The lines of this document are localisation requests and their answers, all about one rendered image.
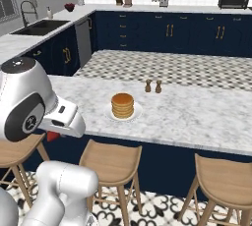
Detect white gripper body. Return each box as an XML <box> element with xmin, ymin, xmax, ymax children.
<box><xmin>37</xmin><ymin>111</ymin><xmax>87</xmax><ymax>139</ymax></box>

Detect golden pancake stack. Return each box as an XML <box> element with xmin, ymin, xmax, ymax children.
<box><xmin>110</xmin><ymin>92</ymin><xmax>135</xmax><ymax>120</ymax></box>

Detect light wooden stool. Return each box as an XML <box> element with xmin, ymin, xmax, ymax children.
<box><xmin>79</xmin><ymin>139</ymin><xmax>144</xmax><ymax>226</ymax></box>
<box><xmin>0</xmin><ymin>133</ymin><xmax>50</xmax><ymax>208</ymax></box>
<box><xmin>178</xmin><ymin>152</ymin><xmax>252</xmax><ymax>226</ymax></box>

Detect dark blue sink cupboards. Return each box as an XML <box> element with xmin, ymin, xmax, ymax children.
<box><xmin>24</xmin><ymin>25</ymin><xmax>82</xmax><ymax>78</ymax></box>

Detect white plate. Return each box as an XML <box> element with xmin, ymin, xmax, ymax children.
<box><xmin>104</xmin><ymin>101</ymin><xmax>144</xmax><ymax>123</ymax></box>

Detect grey dishwasher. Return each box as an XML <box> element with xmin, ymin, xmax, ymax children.
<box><xmin>74</xmin><ymin>17</ymin><xmax>94</xmax><ymax>69</ymax></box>

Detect black sink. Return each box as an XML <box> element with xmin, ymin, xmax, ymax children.
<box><xmin>9</xmin><ymin>19</ymin><xmax>71</xmax><ymax>37</ymax></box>

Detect dark blue island base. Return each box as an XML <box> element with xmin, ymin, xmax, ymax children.
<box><xmin>22</xmin><ymin>131</ymin><xmax>252</xmax><ymax>202</ymax></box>

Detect white soap dispenser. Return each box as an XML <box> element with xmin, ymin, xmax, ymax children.
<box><xmin>45</xmin><ymin>6</ymin><xmax>54</xmax><ymax>20</ymax></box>

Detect red bowl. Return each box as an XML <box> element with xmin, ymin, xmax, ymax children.
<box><xmin>64</xmin><ymin>3</ymin><xmax>76</xmax><ymax>13</ymax></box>

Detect dark metal tap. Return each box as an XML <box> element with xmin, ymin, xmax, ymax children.
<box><xmin>20</xmin><ymin>0</ymin><xmax>39</xmax><ymax>28</ymax></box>

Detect dark blue lower cupboard run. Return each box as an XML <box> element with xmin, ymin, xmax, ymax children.
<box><xmin>93</xmin><ymin>11</ymin><xmax>252</xmax><ymax>58</ymax></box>

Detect black toaster oven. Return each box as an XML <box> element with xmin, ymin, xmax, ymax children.
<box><xmin>218</xmin><ymin>0</ymin><xmax>252</xmax><ymax>10</ymax></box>

